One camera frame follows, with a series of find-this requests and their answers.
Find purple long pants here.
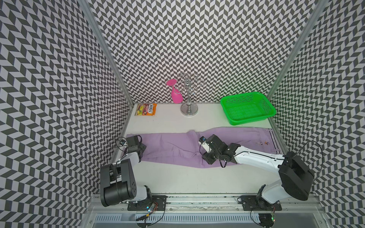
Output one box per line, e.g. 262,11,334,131
140,127,282,169

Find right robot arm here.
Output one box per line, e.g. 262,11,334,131
199,135,315,209

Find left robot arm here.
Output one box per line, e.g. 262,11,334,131
100,135,152,207

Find orange candy bag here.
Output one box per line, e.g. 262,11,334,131
135,103,157,116

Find green plastic basket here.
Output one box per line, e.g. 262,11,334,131
220,92,277,125

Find chrome cup holder stand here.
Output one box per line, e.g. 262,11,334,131
180,73,203,117

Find pink plastic goblet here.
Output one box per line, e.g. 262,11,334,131
166,79,183,104

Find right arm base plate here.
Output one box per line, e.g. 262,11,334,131
238,195,282,212

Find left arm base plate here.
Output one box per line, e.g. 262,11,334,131
127,195,167,212

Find aluminium front rail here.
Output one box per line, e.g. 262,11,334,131
85,193,325,213

